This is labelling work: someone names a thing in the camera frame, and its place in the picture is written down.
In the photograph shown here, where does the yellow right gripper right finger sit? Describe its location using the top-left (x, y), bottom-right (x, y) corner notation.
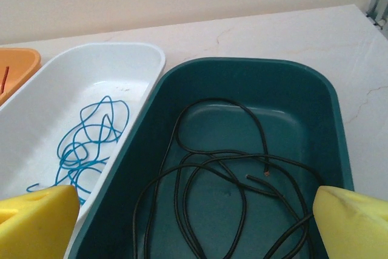
top-left (313, 185), bottom-right (388, 259)

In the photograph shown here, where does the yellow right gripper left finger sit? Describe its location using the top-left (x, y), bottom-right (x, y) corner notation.
top-left (0, 184), bottom-right (81, 259)

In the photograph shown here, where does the blue cable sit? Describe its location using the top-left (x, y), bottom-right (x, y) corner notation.
top-left (26, 95), bottom-right (130, 206)

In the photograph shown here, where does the red cable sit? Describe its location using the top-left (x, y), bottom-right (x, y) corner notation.
top-left (0, 66), bottom-right (10, 94)

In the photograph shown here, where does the black cable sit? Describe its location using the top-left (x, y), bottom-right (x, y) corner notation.
top-left (132, 98), bottom-right (327, 259)

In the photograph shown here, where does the white plastic bin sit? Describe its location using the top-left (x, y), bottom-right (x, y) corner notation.
top-left (0, 42), bottom-right (167, 259)

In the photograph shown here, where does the orange plastic bin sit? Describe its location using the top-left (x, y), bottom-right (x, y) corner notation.
top-left (0, 47), bottom-right (42, 107)

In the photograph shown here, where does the dark teal plastic bin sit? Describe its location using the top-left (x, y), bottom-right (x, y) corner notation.
top-left (65, 57), bottom-right (355, 259)

